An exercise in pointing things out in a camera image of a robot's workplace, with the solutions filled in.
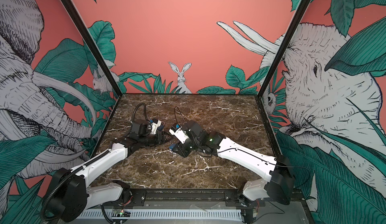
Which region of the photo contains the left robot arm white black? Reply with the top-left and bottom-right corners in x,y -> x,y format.
40,119 -> 167,222

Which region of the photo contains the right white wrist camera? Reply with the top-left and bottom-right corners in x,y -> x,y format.
169,124 -> 189,144

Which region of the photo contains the left black frame post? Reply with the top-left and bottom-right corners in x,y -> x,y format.
60,0 -> 123,97

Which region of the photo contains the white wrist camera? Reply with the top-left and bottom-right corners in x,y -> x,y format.
150,119 -> 164,135
169,124 -> 189,144

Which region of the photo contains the black frame post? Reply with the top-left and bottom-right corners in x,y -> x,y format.
257,0 -> 311,99
60,0 -> 123,97

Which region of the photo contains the right black frame post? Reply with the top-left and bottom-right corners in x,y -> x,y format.
257,0 -> 311,99

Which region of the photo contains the small green circuit board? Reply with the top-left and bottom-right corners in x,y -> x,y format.
112,210 -> 131,218

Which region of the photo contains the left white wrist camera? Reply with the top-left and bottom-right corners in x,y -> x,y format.
150,119 -> 164,135

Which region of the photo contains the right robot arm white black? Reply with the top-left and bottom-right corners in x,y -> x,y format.
169,121 -> 295,207

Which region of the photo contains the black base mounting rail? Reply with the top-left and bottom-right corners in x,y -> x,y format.
90,188 -> 305,208

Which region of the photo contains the white slotted cable duct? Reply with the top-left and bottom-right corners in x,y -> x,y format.
76,208 -> 242,221

